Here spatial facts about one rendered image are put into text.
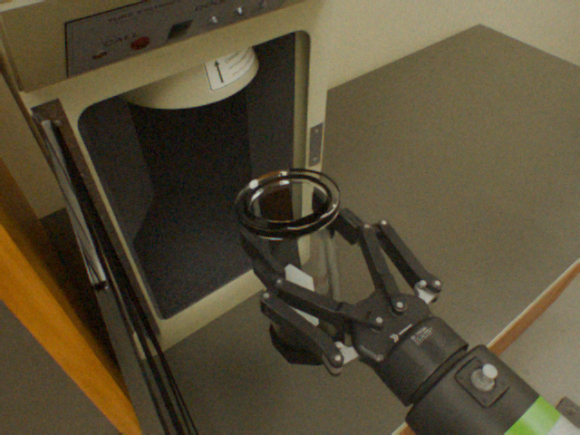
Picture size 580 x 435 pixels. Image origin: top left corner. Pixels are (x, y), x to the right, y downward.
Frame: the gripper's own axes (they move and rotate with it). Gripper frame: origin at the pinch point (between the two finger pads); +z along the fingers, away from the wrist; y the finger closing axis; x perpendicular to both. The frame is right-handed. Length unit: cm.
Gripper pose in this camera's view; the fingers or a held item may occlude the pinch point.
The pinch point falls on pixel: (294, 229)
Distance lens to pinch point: 48.3
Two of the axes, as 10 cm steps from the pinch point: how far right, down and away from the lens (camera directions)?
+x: 0.0, 6.7, 7.4
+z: -5.9, -6.0, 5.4
